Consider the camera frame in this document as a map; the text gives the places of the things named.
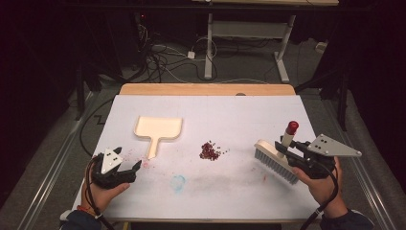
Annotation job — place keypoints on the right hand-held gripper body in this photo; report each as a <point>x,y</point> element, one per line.
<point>328,147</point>

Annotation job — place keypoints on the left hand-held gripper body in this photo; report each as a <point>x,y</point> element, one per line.
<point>110,161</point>

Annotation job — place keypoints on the person's left hand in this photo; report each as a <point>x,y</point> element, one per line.
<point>100,195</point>

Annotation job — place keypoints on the person's right hand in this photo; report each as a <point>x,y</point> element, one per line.
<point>325,191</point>

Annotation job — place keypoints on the cream plastic dustpan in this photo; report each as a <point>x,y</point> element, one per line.
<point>158,127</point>

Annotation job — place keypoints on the black metal stand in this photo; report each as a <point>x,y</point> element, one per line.
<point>79,92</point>
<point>342,102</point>

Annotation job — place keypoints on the red wristband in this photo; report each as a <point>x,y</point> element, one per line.
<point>85,209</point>

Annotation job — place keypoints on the white table cover board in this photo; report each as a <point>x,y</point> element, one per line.
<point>223,121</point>

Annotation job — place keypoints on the pile of red crumbs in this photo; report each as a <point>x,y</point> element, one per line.
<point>209,151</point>

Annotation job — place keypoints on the white power adapter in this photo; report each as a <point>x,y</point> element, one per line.
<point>191,55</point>

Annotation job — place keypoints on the white desk frame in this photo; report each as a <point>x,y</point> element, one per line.
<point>249,29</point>

